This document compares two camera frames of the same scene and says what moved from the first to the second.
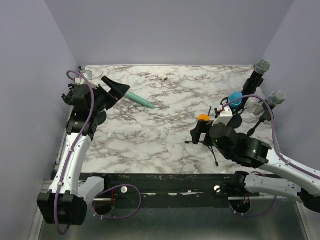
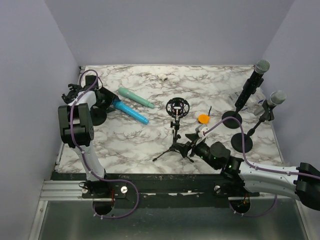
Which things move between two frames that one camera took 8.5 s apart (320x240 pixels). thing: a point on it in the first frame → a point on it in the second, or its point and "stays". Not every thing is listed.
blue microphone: (233, 97) → (121, 106)
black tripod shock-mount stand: (209, 147) → (176, 107)
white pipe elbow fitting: (163, 77) stays
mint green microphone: (139, 99) stays
